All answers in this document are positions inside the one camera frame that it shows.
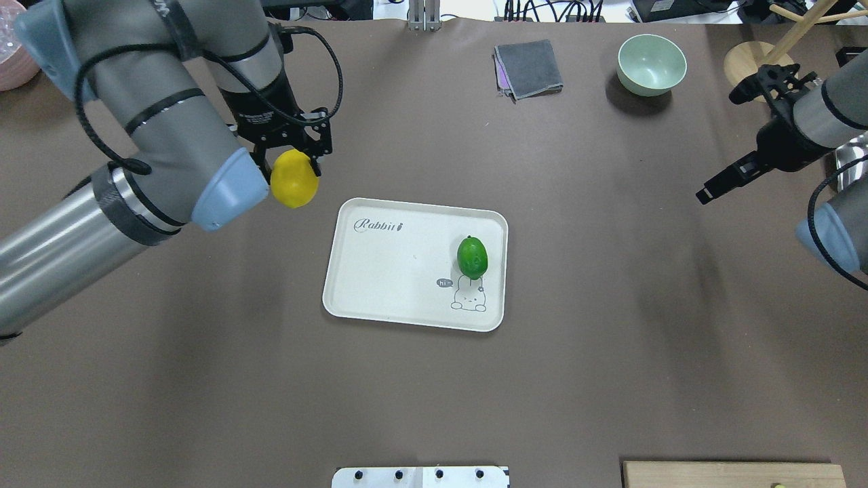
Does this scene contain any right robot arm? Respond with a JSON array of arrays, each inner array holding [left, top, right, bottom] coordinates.
[[696, 52, 867, 274]]

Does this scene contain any grey folded cloth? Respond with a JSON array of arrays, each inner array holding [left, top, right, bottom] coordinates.
[[492, 39, 564, 102]]

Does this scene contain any wooden cutting board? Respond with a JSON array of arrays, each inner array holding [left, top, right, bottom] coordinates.
[[623, 460, 847, 487]]

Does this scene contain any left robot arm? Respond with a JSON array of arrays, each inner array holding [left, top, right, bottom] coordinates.
[[2, 1, 343, 345]]

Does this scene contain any mint green bowl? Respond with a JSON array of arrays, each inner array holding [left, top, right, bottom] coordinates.
[[616, 34, 688, 97]]

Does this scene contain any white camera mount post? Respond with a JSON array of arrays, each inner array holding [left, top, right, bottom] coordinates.
[[331, 466, 511, 487]]

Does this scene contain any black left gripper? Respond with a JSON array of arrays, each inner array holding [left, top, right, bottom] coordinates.
[[220, 74, 334, 178]]

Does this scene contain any pink bowl with ice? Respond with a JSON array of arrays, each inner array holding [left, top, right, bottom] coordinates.
[[1, 1, 40, 92]]

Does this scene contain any green lime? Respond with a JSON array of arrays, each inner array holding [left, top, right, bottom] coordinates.
[[456, 235, 489, 280]]

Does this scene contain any wooden stand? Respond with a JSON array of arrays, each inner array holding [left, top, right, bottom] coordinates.
[[723, 1, 866, 87]]

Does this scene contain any yellow lemon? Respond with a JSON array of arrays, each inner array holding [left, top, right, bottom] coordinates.
[[270, 149, 319, 208]]

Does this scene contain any metal scoop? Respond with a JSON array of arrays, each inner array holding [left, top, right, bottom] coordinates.
[[834, 133, 867, 192]]

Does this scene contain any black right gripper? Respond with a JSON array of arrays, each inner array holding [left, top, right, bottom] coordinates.
[[695, 64, 825, 205]]

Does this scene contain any cream rabbit tray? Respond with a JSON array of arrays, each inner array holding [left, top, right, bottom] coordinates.
[[322, 197, 509, 333]]

